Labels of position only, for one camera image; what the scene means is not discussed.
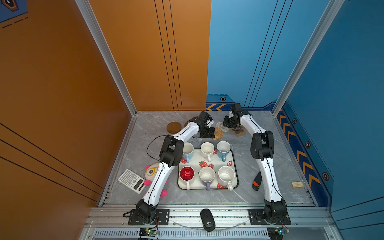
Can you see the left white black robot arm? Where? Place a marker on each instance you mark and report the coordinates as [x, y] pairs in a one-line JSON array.
[[170, 157]]

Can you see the green circuit board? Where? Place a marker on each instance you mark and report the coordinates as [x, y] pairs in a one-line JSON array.
[[277, 233], [148, 234]]

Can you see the white mug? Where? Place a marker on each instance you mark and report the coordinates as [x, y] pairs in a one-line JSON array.
[[207, 151], [226, 176]]

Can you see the small wooden block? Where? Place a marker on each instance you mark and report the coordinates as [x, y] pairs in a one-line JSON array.
[[296, 185]]

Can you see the pink panda plush toy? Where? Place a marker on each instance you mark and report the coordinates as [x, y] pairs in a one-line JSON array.
[[150, 173]]

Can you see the white strawberry tray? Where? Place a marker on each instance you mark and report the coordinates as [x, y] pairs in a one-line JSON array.
[[197, 162]]

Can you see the matte brown round coaster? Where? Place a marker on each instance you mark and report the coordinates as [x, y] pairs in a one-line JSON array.
[[174, 127]]

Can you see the white calculator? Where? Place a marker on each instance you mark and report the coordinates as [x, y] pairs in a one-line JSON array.
[[132, 181]]

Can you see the black orange utility knife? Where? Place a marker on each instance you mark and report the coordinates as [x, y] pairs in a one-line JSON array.
[[257, 182]]

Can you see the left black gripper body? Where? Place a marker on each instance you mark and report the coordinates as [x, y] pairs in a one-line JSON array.
[[207, 133]]

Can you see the right green circuit board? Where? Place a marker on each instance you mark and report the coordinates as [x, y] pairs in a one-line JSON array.
[[277, 233]]

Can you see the white mug back middle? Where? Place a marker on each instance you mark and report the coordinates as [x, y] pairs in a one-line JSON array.
[[207, 151]]

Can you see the white mug front right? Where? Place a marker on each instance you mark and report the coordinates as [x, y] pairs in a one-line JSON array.
[[226, 176]]

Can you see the tan rattan round coaster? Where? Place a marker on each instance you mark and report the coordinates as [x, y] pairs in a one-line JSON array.
[[218, 134]]

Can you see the black computer mouse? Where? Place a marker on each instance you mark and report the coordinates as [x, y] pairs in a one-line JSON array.
[[208, 220]]

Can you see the light blue mug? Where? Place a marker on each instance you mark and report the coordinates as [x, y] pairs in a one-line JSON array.
[[188, 152]]

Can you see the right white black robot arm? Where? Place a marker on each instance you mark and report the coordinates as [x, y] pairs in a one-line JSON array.
[[262, 149]]

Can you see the white woven round coaster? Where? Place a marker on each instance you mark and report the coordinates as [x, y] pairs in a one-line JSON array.
[[221, 126]]

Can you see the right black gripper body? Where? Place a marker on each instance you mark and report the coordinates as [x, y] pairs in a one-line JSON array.
[[230, 122]]

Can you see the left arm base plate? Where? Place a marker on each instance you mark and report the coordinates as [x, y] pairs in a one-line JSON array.
[[160, 217]]

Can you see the brown paw print coaster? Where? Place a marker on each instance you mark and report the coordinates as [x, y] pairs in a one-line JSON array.
[[239, 132]]

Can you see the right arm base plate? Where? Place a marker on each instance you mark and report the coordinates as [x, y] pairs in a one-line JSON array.
[[260, 217]]

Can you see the grey woven round coaster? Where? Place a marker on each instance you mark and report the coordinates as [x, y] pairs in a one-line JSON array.
[[196, 141]]

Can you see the left green circuit board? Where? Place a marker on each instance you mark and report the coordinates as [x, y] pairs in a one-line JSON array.
[[148, 234]]

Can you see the red inside mug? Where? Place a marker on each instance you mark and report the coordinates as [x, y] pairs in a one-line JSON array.
[[187, 176]]

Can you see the purple mug front middle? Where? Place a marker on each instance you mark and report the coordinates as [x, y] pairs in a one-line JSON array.
[[207, 175]]

